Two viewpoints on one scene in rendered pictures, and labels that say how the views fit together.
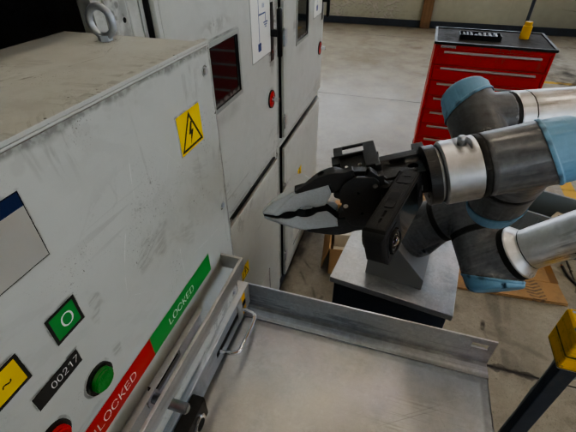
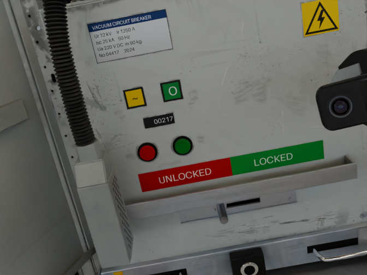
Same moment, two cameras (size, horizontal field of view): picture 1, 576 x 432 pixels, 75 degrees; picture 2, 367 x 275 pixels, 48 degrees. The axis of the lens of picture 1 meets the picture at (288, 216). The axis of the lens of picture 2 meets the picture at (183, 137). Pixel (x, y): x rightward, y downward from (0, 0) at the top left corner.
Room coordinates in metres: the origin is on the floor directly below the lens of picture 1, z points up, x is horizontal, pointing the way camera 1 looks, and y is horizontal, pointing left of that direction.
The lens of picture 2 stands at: (0.03, -0.44, 1.39)
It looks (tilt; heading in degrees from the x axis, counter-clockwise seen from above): 20 degrees down; 75
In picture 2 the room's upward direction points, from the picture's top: 11 degrees counter-clockwise
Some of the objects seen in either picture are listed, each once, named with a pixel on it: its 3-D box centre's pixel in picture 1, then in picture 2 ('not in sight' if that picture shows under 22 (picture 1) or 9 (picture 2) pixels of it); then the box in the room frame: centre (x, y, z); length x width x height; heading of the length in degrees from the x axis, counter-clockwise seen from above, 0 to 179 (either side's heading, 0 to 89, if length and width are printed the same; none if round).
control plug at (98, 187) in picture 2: not in sight; (105, 206); (0.05, 0.16, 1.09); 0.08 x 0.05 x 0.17; 73
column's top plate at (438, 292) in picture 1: (399, 258); not in sight; (0.79, -0.33, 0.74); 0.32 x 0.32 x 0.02; 65
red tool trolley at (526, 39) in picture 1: (471, 99); not in sight; (2.66, -1.33, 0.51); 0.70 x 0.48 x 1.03; 72
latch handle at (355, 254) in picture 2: (237, 330); (343, 248); (0.43, 0.10, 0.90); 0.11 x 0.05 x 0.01; 163
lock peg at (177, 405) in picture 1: (165, 399); (220, 207); (0.24, 0.16, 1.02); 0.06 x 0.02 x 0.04; 73
